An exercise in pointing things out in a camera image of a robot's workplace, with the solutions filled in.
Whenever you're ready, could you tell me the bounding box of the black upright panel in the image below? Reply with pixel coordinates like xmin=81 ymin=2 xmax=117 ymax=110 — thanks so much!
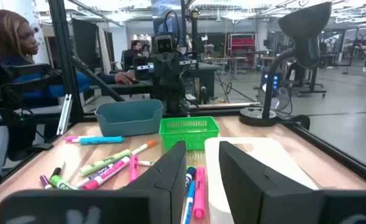
xmin=71 ymin=17 xmax=100 ymax=74

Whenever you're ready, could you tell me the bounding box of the pink highlighter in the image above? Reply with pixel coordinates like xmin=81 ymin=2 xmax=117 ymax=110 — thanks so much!
xmin=192 ymin=166 xmax=206 ymax=220
xmin=129 ymin=154 xmax=140 ymax=184

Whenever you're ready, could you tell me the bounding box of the blue thin marker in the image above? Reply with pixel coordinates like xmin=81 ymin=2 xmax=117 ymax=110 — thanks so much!
xmin=181 ymin=180 xmax=196 ymax=224

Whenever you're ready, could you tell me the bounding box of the magenta whiteboard marker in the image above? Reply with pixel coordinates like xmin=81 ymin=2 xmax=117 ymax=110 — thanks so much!
xmin=81 ymin=156 xmax=131 ymax=191

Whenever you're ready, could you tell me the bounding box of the red shelf rack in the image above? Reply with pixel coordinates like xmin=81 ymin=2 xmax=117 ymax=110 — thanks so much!
xmin=227 ymin=32 xmax=257 ymax=68

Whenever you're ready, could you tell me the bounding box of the blue small marker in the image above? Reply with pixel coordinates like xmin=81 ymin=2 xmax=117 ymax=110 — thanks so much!
xmin=79 ymin=136 xmax=125 ymax=146

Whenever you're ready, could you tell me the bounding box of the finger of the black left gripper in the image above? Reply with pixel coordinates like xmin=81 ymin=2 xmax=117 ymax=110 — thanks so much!
xmin=133 ymin=55 xmax=155 ymax=80
xmin=179 ymin=51 xmax=200 ymax=72

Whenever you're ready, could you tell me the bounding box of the pink small marker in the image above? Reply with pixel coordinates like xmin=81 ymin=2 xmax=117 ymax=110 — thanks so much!
xmin=63 ymin=134 xmax=92 ymax=144

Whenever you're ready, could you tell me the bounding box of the person's hand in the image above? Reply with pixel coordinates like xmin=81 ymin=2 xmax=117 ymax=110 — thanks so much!
xmin=114 ymin=71 xmax=138 ymax=86

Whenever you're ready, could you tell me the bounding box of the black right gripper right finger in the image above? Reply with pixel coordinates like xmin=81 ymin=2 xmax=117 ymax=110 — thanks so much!
xmin=219 ymin=141 xmax=366 ymax=224

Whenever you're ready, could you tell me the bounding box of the silver aluminium bracket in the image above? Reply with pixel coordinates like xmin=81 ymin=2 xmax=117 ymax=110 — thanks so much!
xmin=55 ymin=93 xmax=73 ymax=136

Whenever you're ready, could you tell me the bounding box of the black small marker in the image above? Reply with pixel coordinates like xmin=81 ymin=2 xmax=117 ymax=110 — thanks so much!
xmin=49 ymin=161 xmax=66 ymax=180

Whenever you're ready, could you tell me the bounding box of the black background table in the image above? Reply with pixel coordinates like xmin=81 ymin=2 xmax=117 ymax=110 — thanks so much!
xmin=182 ymin=62 xmax=223 ymax=101

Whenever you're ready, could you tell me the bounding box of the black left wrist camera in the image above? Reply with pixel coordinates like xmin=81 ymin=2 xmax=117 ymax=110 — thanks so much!
xmin=153 ymin=34 xmax=178 ymax=53

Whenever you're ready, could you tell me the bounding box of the black device with blue lights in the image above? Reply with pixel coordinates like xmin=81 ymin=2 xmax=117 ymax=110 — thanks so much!
xmin=261 ymin=70 xmax=283 ymax=94

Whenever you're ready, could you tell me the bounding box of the orange small marker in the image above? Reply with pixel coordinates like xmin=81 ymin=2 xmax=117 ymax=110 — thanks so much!
xmin=130 ymin=139 xmax=158 ymax=156

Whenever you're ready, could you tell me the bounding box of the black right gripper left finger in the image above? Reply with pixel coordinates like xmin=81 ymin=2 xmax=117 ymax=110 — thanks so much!
xmin=0 ymin=140 xmax=187 ymax=224

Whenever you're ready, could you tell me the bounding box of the small desk fan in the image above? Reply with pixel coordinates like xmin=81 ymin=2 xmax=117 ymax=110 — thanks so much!
xmin=257 ymin=86 xmax=291 ymax=112

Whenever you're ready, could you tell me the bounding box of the teal plastic bin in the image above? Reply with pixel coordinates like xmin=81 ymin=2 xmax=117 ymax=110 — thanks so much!
xmin=94 ymin=99 xmax=164 ymax=138

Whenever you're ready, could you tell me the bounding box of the person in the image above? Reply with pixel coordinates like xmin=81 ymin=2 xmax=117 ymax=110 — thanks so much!
xmin=0 ymin=9 xmax=137 ymax=110
xmin=122 ymin=39 xmax=144 ymax=73

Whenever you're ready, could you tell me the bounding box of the green plastic mesh basket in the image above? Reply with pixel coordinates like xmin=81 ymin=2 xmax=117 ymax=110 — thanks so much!
xmin=158 ymin=116 xmax=221 ymax=151

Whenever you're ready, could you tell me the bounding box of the maroon thin marker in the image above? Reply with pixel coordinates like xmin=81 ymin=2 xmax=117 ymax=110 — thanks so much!
xmin=39 ymin=174 xmax=53 ymax=190

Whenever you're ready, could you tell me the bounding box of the white plastic bin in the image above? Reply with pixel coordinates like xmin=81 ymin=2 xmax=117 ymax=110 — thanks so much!
xmin=204 ymin=136 xmax=319 ymax=224

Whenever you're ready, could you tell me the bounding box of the blue whiteboard marker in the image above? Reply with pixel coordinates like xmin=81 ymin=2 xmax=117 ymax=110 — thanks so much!
xmin=184 ymin=166 xmax=198 ymax=194

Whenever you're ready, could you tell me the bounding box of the green whiteboard marker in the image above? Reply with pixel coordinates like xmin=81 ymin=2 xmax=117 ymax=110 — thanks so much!
xmin=49 ymin=174 xmax=80 ymax=191

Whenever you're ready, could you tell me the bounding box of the black gooseneck desk lamp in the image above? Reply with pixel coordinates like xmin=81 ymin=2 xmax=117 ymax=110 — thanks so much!
xmin=239 ymin=1 xmax=332 ymax=128

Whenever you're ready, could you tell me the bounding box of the light green highlighter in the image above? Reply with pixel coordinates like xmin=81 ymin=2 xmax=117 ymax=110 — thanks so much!
xmin=79 ymin=149 xmax=133 ymax=177

